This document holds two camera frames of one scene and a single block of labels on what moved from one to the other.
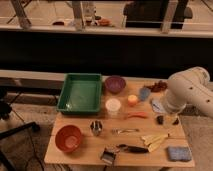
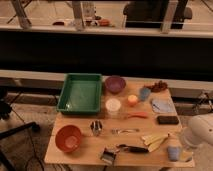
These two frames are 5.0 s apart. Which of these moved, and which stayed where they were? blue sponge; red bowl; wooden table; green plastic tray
Moved: blue sponge
Stayed: wooden table; green plastic tray; red bowl
